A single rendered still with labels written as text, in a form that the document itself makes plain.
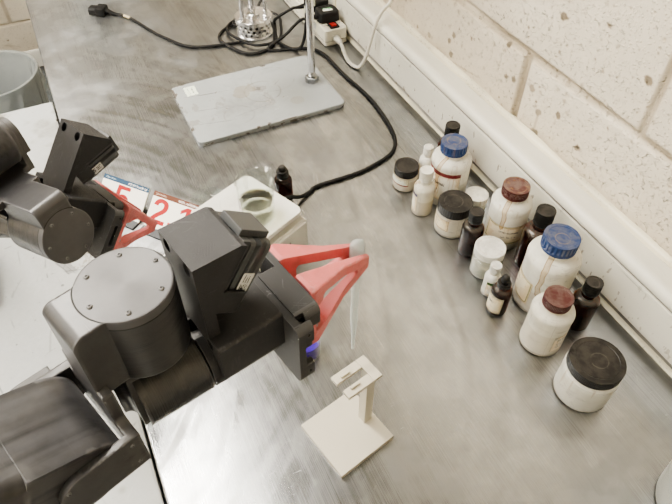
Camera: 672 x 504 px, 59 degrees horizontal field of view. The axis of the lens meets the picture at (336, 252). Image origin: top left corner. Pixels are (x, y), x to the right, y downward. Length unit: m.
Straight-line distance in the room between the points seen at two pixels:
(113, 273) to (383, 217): 0.66
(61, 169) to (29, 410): 0.36
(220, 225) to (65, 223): 0.29
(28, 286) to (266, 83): 0.60
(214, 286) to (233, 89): 0.92
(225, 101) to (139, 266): 0.88
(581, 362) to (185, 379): 0.51
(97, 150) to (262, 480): 0.42
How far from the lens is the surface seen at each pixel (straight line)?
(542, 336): 0.82
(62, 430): 0.40
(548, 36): 0.94
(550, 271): 0.82
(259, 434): 0.77
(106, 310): 0.35
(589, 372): 0.78
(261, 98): 1.23
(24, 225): 0.65
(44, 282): 0.99
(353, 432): 0.75
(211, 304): 0.38
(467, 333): 0.85
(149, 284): 0.36
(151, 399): 0.41
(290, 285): 0.43
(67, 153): 0.71
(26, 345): 0.92
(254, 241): 0.37
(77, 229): 0.64
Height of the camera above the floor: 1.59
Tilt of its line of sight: 48 degrees down
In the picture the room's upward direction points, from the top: straight up
